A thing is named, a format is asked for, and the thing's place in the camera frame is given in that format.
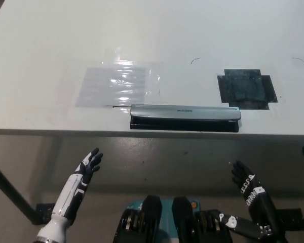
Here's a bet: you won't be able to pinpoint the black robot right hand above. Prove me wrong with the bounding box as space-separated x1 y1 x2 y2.
214 160 286 239

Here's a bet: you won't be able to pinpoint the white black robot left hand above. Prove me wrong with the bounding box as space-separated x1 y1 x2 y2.
52 148 104 225

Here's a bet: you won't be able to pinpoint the black teal robot body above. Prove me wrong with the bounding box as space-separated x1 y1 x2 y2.
112 194 231 243

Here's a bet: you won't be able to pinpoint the silver black paper hole puncher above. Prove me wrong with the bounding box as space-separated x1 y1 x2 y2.
129 104 242 132

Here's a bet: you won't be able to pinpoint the clear plastic bag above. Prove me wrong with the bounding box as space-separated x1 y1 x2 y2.
74 47 165 109

